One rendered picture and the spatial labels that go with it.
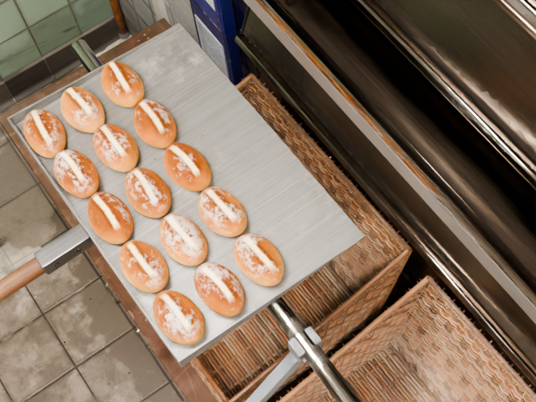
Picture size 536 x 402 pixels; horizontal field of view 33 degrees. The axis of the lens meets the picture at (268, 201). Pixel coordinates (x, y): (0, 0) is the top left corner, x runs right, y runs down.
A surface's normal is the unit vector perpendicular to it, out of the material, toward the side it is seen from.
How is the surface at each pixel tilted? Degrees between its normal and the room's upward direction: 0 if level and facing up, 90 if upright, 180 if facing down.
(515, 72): 70
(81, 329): 0
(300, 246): 0
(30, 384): 0
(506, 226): 12
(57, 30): 90
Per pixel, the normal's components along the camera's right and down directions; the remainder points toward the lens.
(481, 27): -0.79, 0.36
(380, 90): 0.10, -0.54
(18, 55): 0.58, 0.72
